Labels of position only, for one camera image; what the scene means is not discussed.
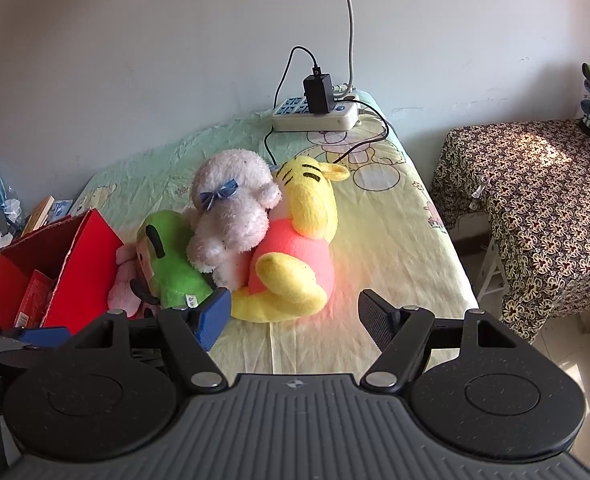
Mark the white stool frame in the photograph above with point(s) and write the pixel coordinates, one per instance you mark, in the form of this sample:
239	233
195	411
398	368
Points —
492	270

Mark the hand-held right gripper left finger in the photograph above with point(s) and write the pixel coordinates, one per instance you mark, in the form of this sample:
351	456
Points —
214	321

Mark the red cardboard box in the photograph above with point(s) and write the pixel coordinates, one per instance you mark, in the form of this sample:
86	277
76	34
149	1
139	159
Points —
87	260

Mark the yellow tiger plush toy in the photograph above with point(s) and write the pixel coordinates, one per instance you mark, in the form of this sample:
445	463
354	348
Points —
295	260

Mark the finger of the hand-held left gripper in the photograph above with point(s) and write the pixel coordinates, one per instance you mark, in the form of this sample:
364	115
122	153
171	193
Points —
42	337

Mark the clear plastic bag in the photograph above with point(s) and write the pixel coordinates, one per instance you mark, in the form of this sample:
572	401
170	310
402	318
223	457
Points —
12	212

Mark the brown floral tablecloth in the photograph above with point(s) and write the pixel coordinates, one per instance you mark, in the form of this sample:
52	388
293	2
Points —
540	200

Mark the yellow book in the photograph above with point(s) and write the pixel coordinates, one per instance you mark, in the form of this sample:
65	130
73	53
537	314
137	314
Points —
37	215

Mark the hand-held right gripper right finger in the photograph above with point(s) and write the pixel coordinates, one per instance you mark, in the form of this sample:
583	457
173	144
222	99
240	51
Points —
375	317

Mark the white power strip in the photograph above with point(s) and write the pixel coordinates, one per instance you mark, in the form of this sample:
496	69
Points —
295	120

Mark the cartoon printed bed sheet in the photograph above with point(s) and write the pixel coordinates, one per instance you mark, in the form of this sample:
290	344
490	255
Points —
400	240

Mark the black charger plug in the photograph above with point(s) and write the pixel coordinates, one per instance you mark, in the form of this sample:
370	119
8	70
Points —
317	92

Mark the red packet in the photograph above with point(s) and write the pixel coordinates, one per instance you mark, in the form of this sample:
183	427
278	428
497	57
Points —
34	297

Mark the blue packet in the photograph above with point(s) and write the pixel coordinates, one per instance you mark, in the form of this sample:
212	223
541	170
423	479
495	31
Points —
61	209

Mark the white plush rabbit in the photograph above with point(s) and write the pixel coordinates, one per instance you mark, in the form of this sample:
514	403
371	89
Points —
230	210

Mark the green plush toy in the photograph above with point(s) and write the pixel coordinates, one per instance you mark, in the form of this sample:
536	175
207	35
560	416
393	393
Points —
175	260

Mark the metal clip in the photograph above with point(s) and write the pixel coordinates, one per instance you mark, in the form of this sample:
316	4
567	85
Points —
480	192

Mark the pink plush toy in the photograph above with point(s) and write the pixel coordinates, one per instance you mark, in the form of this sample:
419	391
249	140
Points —
122	290

